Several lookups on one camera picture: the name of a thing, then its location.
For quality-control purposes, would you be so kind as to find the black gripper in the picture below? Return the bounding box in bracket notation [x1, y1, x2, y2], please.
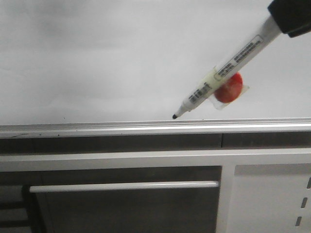
[267, 0, 311, 38]

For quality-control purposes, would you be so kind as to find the white whiteboard marker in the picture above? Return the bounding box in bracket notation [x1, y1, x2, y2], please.
[172, 16, 281, 119]

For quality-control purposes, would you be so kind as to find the red round magnet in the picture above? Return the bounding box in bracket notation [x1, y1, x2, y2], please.
[208, 72, 249, 110]

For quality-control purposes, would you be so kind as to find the white metal desk frame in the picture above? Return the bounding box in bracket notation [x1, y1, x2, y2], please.
[0, 148, 311, 233]

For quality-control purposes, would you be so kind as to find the dark chair with white rail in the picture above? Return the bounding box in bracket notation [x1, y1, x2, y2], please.
[29, 181, 220, 233]

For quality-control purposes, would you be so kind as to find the large whiteboard with aluminium frame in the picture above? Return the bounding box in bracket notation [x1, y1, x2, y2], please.
[0, 0, 311, 138]

